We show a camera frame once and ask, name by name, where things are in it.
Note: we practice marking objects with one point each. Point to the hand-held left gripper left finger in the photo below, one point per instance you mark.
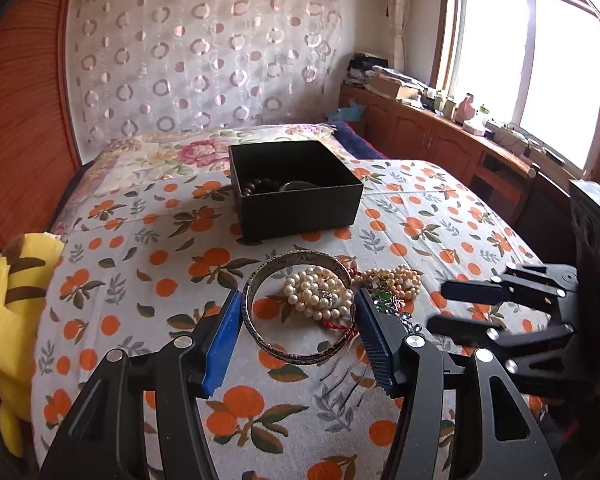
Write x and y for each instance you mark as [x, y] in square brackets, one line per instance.
[224, 342]

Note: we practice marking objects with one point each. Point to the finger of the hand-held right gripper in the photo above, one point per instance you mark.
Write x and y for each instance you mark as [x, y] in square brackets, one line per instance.
[472, 292]
[460, 327]

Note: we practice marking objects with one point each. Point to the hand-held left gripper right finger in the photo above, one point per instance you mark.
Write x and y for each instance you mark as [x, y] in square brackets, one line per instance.
[374, 340]

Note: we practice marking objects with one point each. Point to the engraved silver bangle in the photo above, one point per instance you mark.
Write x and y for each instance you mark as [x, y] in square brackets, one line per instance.
[260, 340]

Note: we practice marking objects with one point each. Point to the green bead jewelry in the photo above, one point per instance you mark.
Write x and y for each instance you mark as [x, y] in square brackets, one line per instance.
[386, 300]

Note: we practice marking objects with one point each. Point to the black jewelry box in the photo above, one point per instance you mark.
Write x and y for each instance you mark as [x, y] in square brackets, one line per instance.
[300, 210]

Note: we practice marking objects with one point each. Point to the wooden side cabinet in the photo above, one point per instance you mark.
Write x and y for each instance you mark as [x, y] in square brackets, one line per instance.
[430, 135]

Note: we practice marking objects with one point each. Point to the white tissue box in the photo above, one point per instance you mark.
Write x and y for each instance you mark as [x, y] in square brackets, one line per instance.
[475, 127]

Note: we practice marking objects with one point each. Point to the pink vase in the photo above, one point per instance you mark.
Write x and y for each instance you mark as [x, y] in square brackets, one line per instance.
[465, 109]

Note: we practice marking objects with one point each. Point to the dark blue blanket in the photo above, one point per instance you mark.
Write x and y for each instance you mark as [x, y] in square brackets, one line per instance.
[360, 140]

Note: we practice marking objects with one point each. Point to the floral quilt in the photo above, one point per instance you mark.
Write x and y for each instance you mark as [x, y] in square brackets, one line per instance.
[155, 155]

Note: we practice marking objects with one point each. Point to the yellow striped plush toy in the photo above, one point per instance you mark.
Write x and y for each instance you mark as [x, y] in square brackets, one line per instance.
[15, 310]

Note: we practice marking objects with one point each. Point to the teal bag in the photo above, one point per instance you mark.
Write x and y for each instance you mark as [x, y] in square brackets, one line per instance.
[350, 111]

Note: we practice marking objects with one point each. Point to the cardboard box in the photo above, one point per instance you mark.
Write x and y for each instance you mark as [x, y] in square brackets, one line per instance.
[392, 87]

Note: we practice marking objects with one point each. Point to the wood framed window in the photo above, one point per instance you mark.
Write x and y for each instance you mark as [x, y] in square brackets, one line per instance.
[530, 60]

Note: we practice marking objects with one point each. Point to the pile of dark clothes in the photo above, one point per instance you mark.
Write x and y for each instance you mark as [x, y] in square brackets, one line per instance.
[362, 67]

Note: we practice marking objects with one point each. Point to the sheer circle pattern curtain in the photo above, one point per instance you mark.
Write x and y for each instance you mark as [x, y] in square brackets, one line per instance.
[205, 60]

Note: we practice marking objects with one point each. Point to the pale window curtain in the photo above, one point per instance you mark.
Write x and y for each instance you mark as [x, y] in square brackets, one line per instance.
[397, 10]

